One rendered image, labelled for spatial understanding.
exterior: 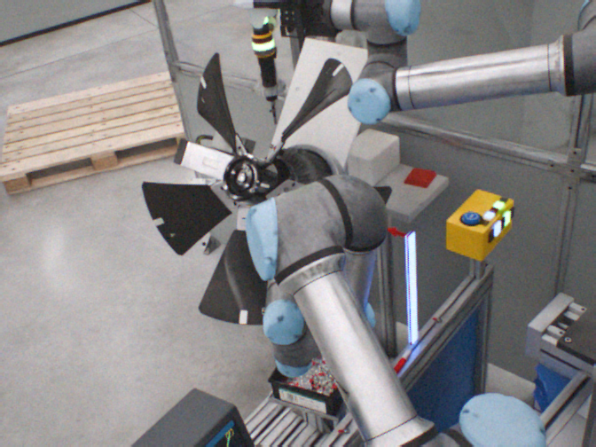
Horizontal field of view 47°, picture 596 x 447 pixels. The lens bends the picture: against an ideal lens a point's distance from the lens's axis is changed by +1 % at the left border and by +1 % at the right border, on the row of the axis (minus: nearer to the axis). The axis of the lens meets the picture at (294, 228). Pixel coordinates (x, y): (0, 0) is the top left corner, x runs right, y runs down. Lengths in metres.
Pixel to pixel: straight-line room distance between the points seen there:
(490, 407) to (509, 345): 1.58
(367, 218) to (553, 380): 0.68
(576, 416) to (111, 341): 2.17
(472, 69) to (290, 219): 0.39
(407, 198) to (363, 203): 1.10
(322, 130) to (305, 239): 0.91
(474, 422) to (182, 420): 0.44
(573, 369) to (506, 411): 0.53
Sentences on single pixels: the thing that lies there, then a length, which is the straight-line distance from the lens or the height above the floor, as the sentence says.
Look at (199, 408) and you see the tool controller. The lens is 1.12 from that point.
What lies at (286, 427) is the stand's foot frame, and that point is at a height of 0.08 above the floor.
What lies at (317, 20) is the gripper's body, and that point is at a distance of 1.38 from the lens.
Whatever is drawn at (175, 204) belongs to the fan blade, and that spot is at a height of 1.10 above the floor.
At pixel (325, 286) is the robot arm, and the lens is 1.01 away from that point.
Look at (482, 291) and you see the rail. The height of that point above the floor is 0.82.
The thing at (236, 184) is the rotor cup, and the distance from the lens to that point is 1.67.
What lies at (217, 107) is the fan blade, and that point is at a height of 1.31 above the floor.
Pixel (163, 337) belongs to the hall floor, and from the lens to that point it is 3.09.
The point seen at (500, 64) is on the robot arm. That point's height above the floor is 1.61.
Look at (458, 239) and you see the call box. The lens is 1.71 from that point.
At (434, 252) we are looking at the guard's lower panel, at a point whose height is 0.49.
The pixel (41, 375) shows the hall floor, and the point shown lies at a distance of 3.16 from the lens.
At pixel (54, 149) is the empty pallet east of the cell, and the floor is 0.14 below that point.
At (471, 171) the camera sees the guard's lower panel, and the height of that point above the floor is 0.88.
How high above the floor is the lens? 2.09
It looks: 36 degrees down
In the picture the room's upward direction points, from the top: 9 degrees counter-clockwise
